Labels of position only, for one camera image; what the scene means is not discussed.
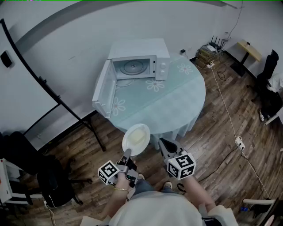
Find stack of cardboard boxes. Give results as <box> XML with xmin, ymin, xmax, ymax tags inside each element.
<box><xmin>195</xmin><ymin>45</ymin><xmax>222</xmax><ymax>68</ymax></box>

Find person's white shirt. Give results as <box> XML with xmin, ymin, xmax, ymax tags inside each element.
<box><xmin>80</xmin><ymin>191</ymin><xmax>239</xmax><ymax>226</ymax></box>

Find black whiteboard eraser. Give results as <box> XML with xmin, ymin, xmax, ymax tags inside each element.
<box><xmin>0</xmin><ymin>50</ymin><xmax>13</xmax><ymax>68</ymax></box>

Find black office chair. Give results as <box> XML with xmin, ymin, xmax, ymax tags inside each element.
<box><xmin>0</xmin><ymin>131</ymin><xmax>93</xmax><ymax>208</ymax></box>
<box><xmin>246</xmin><ymin>49</ymin><xmax>283</xmax><ymax>122</ymax></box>

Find person's left forearm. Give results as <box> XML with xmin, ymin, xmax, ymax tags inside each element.
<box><xmin>102</xmin><ymin>174</ymin><xmax>131</xmax><ymax>221</ymax></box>

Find thin wall cable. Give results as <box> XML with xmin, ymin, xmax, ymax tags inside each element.
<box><xmin>225</xmin><ymin>0</ymin><xmax>244</xmax><ymax>41</ymax></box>

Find white cloth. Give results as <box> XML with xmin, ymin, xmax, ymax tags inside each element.
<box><xmin>266</xmin><ymin>72</ymin><xmax>283</xmax><ymax>93</ymax></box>

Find small yellow-top table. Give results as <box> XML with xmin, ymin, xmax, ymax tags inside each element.
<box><xmin>229</xmin><ymin>39</ymin><xmax>263</xmax><ymax>78</ymax></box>

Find white microwave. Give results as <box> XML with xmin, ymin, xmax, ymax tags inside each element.
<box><xmin>92</xmin><ymin>38</ymin><xmax>171</xmax><ymax>119</ymax></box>

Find person's right forearm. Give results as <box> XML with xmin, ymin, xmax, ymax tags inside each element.
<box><xmin>180</xmin><ymin>175</ymin><xmax>217</xmax><ymax>212</ymax></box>

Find white chair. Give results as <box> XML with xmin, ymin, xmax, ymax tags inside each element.
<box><xmin>242</xmin><ymin>197</ymin><xmax>283</xmax><ymax>226</ymax></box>

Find coiled black cable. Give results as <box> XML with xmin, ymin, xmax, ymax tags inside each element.
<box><xmin>216</xmin><ymin>63</ymin><xmax>228</xmax><ymax>81</ymax></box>

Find black router with antennas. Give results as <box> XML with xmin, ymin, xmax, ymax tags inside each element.
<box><xmin>209</xmin><ymin>35</ymin><xmax>226</xmax><ymax>50</ymax></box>

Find white charger cable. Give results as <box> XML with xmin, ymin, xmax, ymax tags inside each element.
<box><xmin>43</xmin><ymin>193</ymin><xmax>58</xmax><ymax>226</ymax></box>

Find teal floral tablecloth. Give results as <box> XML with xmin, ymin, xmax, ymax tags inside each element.
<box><xmin>94</xmin><ymin>53</ymin><xmax>207</xmax><ymax>151</ymax></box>

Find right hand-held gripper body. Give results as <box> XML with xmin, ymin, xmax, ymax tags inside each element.
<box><xmin>164</xmin><ymin>151</ymin><xmax>197</xmax><ymax>181</ymax></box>

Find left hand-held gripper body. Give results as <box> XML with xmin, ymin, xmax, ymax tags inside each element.
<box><xmin>98</xmin><ymin>157</ymin><xmax>139</xmax><ymax>188</ymax></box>

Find black floor cable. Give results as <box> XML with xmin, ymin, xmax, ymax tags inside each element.
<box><xmin>198</xmin><ymin>145</ymin><xmax>242</xmax><ymax>184</ymax></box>

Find white round plate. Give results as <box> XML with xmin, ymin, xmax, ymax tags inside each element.
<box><xmin>122</xmin><ymin>123</ymin><xmax>151</xmax><ymax>157</ymax></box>

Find long white cable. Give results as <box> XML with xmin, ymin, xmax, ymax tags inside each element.
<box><xmin>210</xmin><ymin>65</ymin><xmax>242</xmax><ymax>142</ymax></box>

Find white cabinet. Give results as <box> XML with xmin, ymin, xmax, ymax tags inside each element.
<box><xmin>0</xmin><ymin>158</ymin><xmax>42</xmax><ymax>206</ymax></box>

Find person's blue jeans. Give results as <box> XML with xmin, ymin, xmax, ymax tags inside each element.
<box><xmin>132</xmin><ymin>178</ymin><xmax>180</xmax><ymax>196</ymax></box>

